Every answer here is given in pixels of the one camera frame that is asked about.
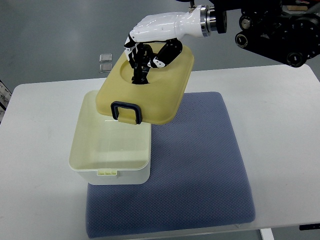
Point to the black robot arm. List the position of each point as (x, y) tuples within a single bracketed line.
[(287, 31)]

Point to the white storage box base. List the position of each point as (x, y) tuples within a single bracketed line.
[(107, 152)]

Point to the upper clear floor tile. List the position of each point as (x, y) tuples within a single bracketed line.
[(105, 57)]

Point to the blue grey cushion mat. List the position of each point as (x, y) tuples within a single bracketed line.
[(197, 178)]

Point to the yellow storage box lid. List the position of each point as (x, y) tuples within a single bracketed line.
[(156, 102)]

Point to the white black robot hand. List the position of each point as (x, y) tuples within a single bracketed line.
[(156, 40)]

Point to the black table clamp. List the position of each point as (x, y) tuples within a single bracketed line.
[(308, 227)]

